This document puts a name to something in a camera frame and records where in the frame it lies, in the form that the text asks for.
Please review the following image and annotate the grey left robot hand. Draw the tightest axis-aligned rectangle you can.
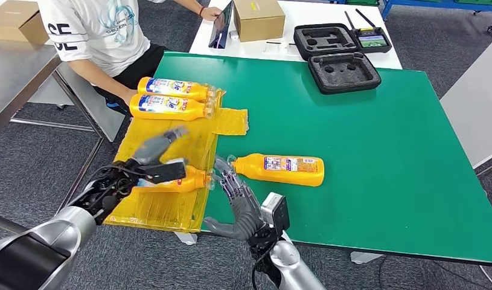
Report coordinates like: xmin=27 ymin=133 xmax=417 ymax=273
xmin=132 ymin=126 xmax=189 ymax=167

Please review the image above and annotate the person's right hand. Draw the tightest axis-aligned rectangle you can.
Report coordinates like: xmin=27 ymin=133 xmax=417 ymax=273
xmin=123 ymin=88 xmax=139 ymax=106

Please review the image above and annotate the person's left hand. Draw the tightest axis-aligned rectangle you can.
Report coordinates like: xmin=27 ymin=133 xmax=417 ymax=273
xmin=200 ymin=5 xmax=224 ymax=22

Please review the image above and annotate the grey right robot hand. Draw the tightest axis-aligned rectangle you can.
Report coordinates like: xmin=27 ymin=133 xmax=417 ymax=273
xmin=203 ymin=156 xmax=269 ymax=242

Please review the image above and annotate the orange detergent bottle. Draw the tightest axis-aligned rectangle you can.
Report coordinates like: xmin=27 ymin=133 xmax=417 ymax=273
xmin=129 ymin=94 xmax=216 ymax=121
xmin=135 ymin=164 xmax=216 ymax=194
xmin=138 ymin=77 xmax=217 ymax=102
xmin=229 ymin=153 xmax=325 ymax=188

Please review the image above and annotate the dark tablet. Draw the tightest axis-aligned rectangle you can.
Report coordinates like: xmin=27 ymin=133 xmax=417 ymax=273
xmin=208 ymin=0 xmax=234 ymax=50

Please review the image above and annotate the tall brown cardboard box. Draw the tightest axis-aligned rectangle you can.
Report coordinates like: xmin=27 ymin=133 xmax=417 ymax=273
xmin=234 ymin=0 xmax=286 ymax=43

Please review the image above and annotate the grey side panel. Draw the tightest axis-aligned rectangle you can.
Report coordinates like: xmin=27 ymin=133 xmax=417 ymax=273
xmin=26 ymin=60 xmax=126 ymax=144

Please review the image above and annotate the white table foot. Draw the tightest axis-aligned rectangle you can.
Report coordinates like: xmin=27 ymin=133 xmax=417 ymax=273
xmin=174 ymin=232 xmax=199 ymax=246
xmin=350 ymin=252 xmax=384 ymax=265

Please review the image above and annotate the person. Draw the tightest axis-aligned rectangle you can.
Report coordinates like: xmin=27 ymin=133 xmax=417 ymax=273
xmin=37 ymin=0 xmax=224 ymax=118

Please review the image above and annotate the white table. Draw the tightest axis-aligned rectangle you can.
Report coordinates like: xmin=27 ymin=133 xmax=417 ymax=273
xmin=189 ymin=0 xmax=403 ymax=71

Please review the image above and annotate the black foam case half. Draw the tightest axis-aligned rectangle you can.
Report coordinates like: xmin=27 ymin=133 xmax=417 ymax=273
xmin=307 ymin=52 xmax=382 ymax=95
xmin=293 ymin=23 xmax=361 ymax=62

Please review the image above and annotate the steel table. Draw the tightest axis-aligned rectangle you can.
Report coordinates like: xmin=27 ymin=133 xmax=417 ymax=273
xmin=0 ymin=39 xmax=110 ymax=237

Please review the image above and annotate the flat brown cardboard box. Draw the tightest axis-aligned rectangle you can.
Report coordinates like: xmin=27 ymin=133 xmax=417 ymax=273
xmin=0 ymin=0 xmax=51 ymax=45

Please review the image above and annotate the black remote controller with screen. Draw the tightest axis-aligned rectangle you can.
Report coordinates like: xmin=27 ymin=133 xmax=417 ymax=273
xmin=344 ymin=8 xmax=392 ymax=54

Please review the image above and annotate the blue metal rack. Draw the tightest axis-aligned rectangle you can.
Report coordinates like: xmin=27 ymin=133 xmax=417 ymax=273
xmin=380 ymin=0 xmax=492 ymax=37

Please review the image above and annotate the grey table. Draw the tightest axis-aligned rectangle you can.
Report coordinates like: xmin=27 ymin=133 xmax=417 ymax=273
xmin=439 ymin=34 xmax=492 ymax=170

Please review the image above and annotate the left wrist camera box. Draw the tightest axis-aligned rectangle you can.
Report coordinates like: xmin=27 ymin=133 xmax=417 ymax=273
xmin=143 ymin=158 xmax=188 ymax=185

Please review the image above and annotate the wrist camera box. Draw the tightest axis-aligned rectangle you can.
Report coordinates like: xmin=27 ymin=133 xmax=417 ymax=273
xmin=261 ymin=192 xmax=291 ymax=237
xmin=143 ymin=158 xmax=188 ymax=185

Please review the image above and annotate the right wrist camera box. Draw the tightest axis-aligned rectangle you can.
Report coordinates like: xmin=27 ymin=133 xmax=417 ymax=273
xmin=261 ymin=192 xmax=291 ymax=237

